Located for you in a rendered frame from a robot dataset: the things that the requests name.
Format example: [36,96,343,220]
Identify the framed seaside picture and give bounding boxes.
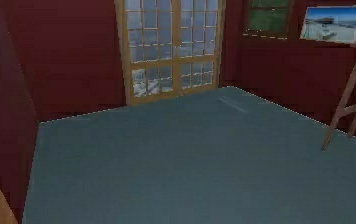
[299,5,356,44]

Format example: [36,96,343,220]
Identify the wooden glass paned door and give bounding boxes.
[113,0,227,106]

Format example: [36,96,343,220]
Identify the dark framed window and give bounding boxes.
[242,0,295,40]

